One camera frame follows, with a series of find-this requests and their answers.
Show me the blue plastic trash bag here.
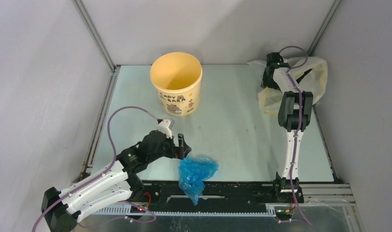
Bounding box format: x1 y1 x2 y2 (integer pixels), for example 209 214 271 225
179 157 219 205

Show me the translucent yellowish plastic bag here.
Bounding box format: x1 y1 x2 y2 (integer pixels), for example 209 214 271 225
248 57 328 116

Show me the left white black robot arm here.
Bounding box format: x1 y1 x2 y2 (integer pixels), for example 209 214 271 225
42 130 192 232

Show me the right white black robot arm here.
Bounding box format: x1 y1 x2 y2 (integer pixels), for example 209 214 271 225
261 52 313 202

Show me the yellow cartoon trash bin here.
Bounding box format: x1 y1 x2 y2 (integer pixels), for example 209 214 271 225
150 52 203 116

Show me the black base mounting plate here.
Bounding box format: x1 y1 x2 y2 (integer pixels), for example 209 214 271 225
128 180 294 214

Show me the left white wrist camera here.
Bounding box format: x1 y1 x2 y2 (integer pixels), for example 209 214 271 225
157 118 174 139

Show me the left aluminium corner post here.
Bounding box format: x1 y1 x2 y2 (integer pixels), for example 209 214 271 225
73 0 120 181

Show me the aluminium corner post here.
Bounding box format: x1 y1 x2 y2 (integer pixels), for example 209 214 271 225
73 0 120 181
300 0 343 183

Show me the right aluminium corner post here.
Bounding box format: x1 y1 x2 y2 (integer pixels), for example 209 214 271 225
300 0 343 183

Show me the aluminium frame rail front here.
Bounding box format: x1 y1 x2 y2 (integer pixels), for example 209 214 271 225
56 182 364 232

